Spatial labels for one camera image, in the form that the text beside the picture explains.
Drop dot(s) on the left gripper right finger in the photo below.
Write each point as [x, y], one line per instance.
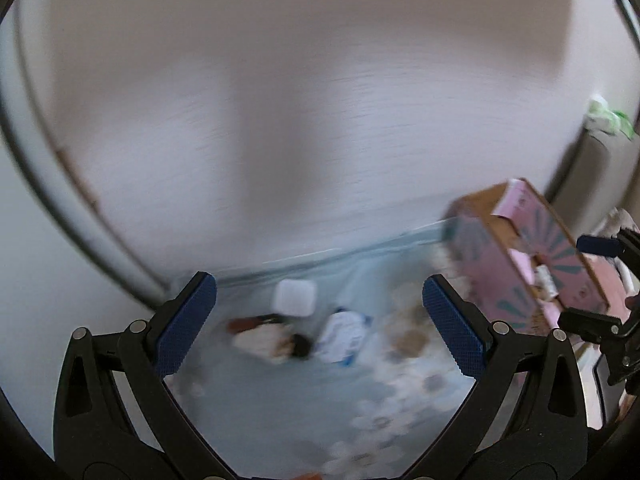
[525, 416]

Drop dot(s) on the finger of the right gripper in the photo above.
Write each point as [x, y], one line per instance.
[589, 326]
[607, 247]

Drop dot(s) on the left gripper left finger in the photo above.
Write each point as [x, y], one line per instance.
[115, 417]

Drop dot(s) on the cardboard storage box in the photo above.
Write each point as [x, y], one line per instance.
[521, 263]

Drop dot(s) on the green white tissue pack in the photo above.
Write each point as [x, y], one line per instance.
[600, 117]

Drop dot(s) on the red black lipstick box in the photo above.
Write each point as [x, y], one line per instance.
[240, 325]

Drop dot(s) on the blue white mask packet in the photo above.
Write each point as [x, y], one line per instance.
[342, 337]

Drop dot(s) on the floral blue table cloth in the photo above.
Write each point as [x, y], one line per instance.
[369, 418]

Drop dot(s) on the white square case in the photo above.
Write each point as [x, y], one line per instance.
[296, 298]

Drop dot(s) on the grey door frame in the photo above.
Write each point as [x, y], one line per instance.
[24, 130]

